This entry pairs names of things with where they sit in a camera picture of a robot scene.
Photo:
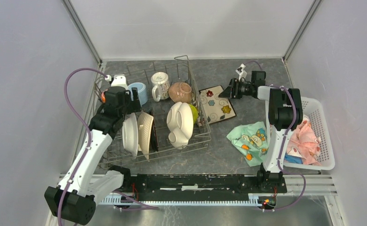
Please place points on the light blue mug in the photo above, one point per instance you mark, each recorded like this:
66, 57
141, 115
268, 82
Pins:
142, 91

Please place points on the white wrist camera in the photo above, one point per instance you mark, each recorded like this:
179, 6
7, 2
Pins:
118, 80
241, 72

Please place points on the cream divided plate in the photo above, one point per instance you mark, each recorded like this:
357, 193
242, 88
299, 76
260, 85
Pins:
180, 124

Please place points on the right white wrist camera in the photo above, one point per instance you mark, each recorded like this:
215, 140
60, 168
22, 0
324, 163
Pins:
241, 72

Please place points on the beige brown-rimmed bowl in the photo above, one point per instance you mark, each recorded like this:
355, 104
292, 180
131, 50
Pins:
180, 92

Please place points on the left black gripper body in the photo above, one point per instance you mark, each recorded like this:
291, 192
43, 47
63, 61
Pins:
132, 106

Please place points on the white floral mug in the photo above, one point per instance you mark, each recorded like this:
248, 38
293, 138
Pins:
161, 84

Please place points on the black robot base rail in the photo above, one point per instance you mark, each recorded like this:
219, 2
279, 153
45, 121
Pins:
151, 191

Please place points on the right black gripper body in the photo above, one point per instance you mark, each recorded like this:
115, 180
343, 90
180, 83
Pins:
241, 89

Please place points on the lime green bowl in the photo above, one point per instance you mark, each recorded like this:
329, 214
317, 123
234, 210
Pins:
195, 113

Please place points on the plain white plate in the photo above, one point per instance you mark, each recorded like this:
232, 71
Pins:
130, 134

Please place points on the blue cloth in basket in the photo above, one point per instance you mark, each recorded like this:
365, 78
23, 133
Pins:
293, 159

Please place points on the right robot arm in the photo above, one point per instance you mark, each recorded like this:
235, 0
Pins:
284, 113

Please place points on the grey wire dish rack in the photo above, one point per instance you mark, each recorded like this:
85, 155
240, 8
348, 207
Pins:
178, 70

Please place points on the green cartoon cloth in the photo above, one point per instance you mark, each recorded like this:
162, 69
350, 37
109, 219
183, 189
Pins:
252, 141

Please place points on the pink patterned cloth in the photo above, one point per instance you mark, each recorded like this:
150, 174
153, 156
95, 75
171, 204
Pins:
304, 143

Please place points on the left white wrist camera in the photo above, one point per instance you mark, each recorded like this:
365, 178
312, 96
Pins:
118, 80

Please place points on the white plastic basket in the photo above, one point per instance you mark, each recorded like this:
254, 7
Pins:
314, 110

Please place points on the square floral plate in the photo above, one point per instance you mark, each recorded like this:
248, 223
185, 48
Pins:
215, 108

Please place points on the orange mug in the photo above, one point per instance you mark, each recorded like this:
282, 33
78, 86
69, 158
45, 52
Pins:
103, 97

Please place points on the red-rimmed beige plate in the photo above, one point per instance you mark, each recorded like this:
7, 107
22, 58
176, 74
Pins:
154, 139

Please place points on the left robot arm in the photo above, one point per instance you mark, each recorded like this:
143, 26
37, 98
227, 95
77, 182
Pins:
74, 198

